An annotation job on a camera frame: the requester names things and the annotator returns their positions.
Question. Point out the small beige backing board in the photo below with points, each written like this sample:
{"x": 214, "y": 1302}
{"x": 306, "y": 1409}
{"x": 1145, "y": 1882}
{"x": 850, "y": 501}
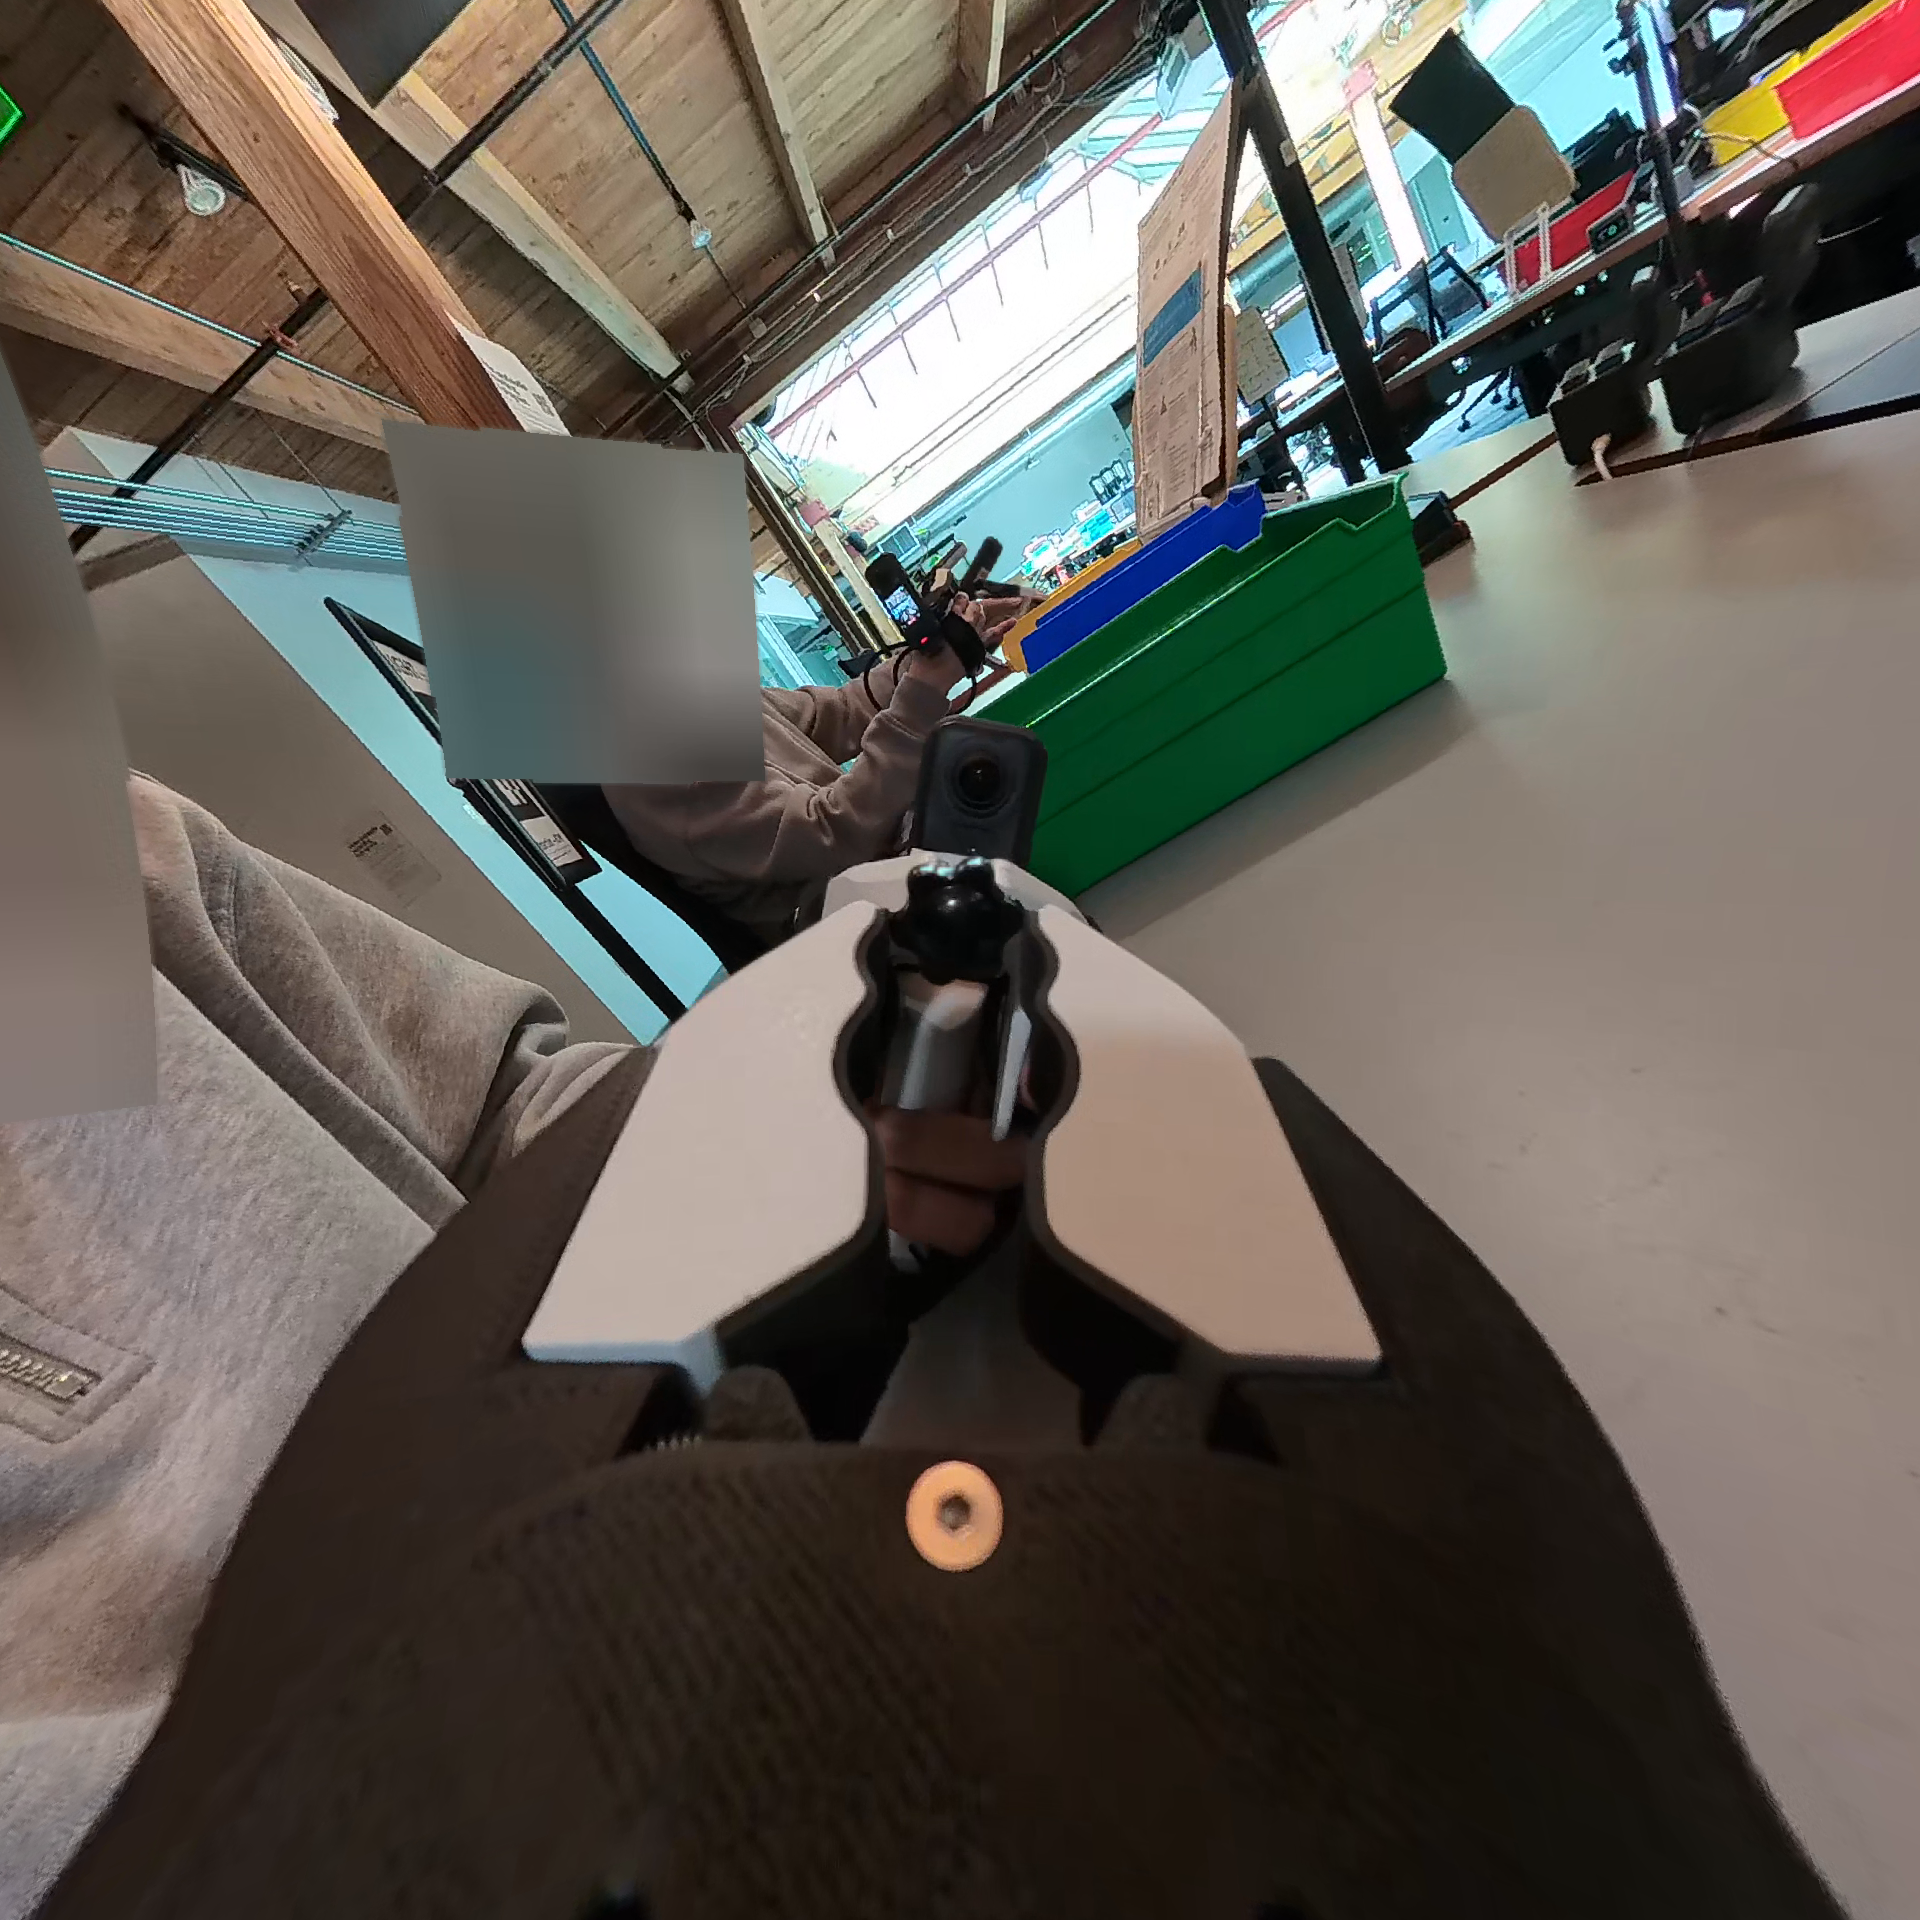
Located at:
{"x": 1517, "y": 171}

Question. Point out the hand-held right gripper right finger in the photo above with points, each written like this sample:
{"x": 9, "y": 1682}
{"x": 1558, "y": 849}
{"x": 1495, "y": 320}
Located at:
{"x": 1200, "y": 1184}

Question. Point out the black office chair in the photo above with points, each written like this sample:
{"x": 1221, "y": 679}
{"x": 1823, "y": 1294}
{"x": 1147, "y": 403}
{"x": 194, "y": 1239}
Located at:
{"x": 662, "y": 886}

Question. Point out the person's left forearm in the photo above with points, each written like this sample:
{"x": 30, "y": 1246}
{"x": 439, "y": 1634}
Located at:
{"x": 523, "y": 1110}

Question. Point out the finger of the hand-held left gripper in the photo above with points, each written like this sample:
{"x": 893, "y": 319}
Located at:
{"x": 1049, "y": 902}
{"x": 863, "y": 896}

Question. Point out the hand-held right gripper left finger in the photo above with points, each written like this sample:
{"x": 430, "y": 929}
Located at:
{"x": 721, "y": 1170}

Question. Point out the red plastic bin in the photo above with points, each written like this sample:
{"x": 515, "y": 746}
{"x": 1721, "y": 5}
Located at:
{"x": 1576, "y": 233}

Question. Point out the black steel post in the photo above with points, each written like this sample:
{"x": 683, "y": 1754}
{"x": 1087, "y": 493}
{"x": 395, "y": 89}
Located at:
{"x": 1306, "y": 225}

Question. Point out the white paper notice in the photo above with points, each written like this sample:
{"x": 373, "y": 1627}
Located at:
{"x": 511, "y": 382}

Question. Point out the small black panel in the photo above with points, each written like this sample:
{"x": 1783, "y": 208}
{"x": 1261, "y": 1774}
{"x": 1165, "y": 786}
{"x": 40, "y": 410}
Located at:
{"x": 1448, "y": 89}

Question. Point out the black knob thumbscrew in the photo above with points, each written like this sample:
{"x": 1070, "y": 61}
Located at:
{"x": 953, "y": 907}

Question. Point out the green plastic bin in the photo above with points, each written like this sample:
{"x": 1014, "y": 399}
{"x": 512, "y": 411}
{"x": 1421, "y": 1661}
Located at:
{"x": 1243, "y": 674}

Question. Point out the cardboard sheet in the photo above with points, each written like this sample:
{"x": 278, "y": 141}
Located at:
{"x": 1184, "y": 299}

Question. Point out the wooden support post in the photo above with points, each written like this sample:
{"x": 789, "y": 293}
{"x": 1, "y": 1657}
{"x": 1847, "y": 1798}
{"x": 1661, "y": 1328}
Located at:
{"x": 301, "y": 195}

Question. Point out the black battery charger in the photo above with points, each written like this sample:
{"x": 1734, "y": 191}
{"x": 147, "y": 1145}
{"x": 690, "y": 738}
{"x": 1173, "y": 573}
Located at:
{"x": 1725, "y": 360}
{"x": 1602, "y": 405}

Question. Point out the yellow plastic bin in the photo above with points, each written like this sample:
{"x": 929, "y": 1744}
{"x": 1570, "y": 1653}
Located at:
{"x": 1049, "y": 622}
{"x": 1757, "y": 105}

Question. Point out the blue plastic bin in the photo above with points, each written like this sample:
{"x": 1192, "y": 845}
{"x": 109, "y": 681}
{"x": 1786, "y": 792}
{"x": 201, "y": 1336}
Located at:
{"x": 1142, "y": 579}

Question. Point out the person's left hand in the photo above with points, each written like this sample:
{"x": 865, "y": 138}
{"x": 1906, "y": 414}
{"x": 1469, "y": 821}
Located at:
{"x": 937, "y": 1184}

